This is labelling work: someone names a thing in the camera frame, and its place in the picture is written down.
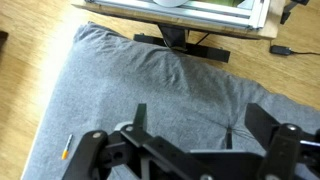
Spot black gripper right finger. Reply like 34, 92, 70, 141
244, 103, 320, 180

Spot black camera stand base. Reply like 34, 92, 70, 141
133, 23, 232, 64

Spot black clamp bracket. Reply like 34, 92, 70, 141
279, 0, 310, 25

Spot aluminium frame stand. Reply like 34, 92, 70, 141
84, 0, 271, 30

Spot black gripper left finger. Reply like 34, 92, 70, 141
62, 103, 214, 180

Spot black power adapter with cable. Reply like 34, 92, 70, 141
269, 44, 320, 57

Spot grey mattress blanket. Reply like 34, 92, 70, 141
20, 21, 320, 180

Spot orange marker pen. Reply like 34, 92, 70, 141
61, 133, 74, 160

